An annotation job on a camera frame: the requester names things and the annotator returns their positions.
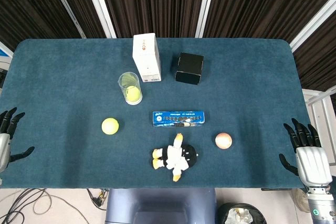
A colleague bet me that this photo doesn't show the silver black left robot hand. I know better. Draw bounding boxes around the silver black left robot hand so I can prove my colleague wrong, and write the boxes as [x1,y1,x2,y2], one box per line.
[0,107,35,174]

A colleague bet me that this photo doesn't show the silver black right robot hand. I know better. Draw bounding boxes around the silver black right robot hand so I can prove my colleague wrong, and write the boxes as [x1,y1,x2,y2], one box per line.
[278,118,333,190]

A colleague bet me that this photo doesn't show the yellow tennis ball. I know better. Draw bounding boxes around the yellow tennis ball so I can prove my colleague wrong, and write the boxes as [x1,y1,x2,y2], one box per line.
[125,86,142,104]
[101,118,120,136]

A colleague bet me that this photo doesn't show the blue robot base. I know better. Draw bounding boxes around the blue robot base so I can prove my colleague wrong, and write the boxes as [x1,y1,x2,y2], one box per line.
[104,188,217,224]

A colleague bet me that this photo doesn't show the peach coloured ball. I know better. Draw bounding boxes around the peach coloured ball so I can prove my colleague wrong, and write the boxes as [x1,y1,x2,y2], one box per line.
[215,132,233,150]

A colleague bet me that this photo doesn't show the yellow tennis ball inside tube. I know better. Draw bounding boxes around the yellow tennis ball inside tube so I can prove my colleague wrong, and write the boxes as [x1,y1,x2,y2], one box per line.
[125,86,142,104]

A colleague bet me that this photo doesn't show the beige shoe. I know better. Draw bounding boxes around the beige shoe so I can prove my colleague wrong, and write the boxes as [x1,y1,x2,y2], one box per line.
[290,188,311,213]

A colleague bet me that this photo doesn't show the white metal rack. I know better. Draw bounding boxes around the white metal rack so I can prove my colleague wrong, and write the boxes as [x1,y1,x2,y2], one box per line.
[301,89,336,141]

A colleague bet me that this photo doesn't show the black trash bin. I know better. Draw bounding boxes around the black trash bin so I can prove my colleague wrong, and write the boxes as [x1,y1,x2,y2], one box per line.
[217,202,268,224]

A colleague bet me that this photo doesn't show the blue table cloth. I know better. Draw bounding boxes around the blue table cloth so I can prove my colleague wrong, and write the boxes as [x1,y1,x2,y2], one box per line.
[0,38,307,189]

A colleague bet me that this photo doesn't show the black white plush toy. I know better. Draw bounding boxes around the black white plush toy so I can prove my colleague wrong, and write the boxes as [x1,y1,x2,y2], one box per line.
[151,133,199,182]

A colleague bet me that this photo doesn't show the clear plastic tube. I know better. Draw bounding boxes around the clear plastic tube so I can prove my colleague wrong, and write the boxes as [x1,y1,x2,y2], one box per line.
[118,71,143,106]

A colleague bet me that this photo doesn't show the blue Oreo cookie pack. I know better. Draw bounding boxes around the blue Oreo cookie pack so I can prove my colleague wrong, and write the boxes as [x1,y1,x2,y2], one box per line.
[152,111,206,127]

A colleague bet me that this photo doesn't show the black open cardboard box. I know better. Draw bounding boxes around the black open cardboard box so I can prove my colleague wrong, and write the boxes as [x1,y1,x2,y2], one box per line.
[174,52,205,86]

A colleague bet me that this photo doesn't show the tall white carton box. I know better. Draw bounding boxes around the tall white carton box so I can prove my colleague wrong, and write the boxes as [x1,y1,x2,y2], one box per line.
[132,33,162,83]

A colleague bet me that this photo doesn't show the black floor cable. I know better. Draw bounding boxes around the black floor cable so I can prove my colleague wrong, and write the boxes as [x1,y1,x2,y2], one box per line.
[0,188,50,224]

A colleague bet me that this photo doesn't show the black plug and cables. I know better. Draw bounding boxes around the black plug and cables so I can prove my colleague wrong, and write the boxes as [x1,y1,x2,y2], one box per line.
[86,188,109,210]

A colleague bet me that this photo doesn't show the white partition post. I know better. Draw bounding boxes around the white partition post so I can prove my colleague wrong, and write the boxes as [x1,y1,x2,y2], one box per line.
[288,0,336,53]
[195,0,220,38]
[81,0,117,39]

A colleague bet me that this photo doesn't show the gray partition post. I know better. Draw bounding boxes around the gray partition post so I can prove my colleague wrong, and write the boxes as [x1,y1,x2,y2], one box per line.
[44,0,86,38]

